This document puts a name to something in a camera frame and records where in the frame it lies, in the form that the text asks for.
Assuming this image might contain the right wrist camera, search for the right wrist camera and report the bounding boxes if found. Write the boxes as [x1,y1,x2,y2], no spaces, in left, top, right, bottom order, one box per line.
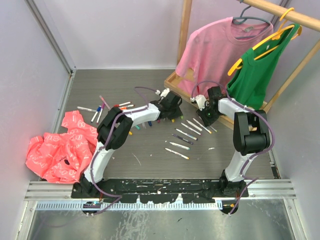
[190,94,207,111]

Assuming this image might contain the yellow cap marker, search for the yellow cap marker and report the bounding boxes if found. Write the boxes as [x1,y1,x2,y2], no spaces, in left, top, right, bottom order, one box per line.
[192,117,212,134]

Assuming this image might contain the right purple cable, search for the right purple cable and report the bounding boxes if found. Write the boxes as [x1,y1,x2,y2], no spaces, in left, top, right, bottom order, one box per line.
[190,80,277,216]

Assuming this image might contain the yellow marker pen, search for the yellow marker pen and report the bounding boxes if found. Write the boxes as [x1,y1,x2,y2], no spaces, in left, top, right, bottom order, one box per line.
[164,147,190,160]

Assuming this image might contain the red crumpled plastic bag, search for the red crumpled plastic bag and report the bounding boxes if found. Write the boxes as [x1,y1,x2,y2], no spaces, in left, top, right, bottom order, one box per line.
[25,110,98,184]

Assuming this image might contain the purple marker pen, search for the purple marker pen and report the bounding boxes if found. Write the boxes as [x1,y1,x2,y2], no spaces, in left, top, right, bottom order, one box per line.
[171,133,194,145]

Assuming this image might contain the green tank top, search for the green tank top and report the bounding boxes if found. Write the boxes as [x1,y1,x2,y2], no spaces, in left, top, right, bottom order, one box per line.
[227,23,302,110]

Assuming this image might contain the magenta marker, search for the magenta marker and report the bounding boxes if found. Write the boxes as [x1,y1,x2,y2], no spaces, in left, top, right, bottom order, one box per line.
[180,122,202,136]

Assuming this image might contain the wooden clothes rack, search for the wooden clothes rack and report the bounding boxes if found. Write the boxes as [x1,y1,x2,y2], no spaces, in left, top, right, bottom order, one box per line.
[163,0,320,131]

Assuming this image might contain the white silver marker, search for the white silver marker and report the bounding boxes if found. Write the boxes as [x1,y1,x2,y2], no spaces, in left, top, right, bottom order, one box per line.
[77,106,97,112]

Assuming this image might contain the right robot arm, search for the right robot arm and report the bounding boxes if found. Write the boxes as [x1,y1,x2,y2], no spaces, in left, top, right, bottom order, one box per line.
[190,86,271,197]

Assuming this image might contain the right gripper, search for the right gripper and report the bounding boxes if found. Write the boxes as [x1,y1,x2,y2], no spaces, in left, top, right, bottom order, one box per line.
[197,103,221,127]

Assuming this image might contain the yellow hanger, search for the yellow hanger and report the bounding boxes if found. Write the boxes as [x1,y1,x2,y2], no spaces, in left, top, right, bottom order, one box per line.
[227,7,295,76]

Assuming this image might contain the pink cap marker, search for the pink cap marker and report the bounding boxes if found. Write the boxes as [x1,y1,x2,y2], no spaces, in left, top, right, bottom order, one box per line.
[120,104,135,110]

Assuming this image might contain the grey hanger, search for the grey hanger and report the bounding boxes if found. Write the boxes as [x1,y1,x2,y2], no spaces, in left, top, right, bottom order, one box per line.
[232,0,272,40]

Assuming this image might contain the pink t-shirt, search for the pink t-shirt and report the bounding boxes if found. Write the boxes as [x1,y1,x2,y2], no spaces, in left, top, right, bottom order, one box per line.
[175,17,274,96]

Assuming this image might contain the blue cap marker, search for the blue cap marker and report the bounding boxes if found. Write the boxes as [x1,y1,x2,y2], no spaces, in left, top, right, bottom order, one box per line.
[90,105,102,123]

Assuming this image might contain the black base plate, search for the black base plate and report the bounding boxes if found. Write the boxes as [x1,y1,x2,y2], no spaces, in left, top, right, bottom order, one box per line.
[71,178,249,204]

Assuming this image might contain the light pink marker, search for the light pink marker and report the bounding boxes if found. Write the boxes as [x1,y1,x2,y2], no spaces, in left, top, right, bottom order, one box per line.
[99,95,111,110]

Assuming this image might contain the cable duct rail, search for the cable duct rail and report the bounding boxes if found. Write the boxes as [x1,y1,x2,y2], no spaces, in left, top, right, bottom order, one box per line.
[35,201,223,212]

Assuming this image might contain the grey marker pen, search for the grey marker pen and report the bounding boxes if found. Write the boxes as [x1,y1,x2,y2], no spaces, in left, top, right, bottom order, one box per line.
[186,120,202,132]

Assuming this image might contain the teal marker pen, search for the teal marker pen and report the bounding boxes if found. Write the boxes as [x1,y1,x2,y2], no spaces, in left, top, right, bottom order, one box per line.
[169,142,190,151]

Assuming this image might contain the purple cap white marker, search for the purple cap white marker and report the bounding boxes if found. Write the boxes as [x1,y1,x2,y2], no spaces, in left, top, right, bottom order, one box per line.
[96,103,105,125]

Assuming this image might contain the red cap marker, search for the red cap marker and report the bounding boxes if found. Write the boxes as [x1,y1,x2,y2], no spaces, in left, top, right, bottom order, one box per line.
[114,101,131,108]

